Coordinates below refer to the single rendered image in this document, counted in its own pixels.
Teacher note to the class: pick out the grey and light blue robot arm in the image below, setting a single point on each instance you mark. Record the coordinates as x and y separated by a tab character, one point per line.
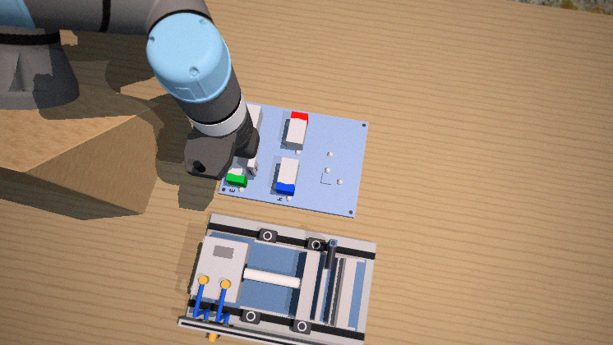
189	57

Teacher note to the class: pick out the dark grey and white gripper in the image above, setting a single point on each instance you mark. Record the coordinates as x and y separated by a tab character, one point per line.
210	148

